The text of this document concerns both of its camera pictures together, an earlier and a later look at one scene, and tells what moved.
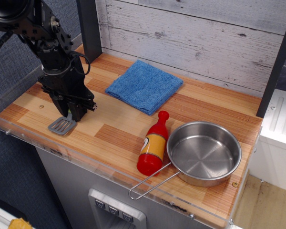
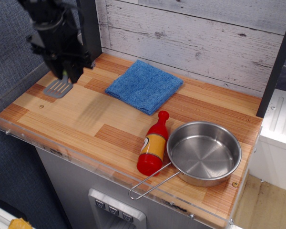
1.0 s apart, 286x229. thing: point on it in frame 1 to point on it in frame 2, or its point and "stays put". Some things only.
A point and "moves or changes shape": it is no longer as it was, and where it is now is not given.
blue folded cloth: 144,87 stays put
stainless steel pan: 204,153 stays put
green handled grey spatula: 63,124 moves or changes shape
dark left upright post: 89,26 stays put
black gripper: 71,86 to 63,39
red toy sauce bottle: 150,160 stays put
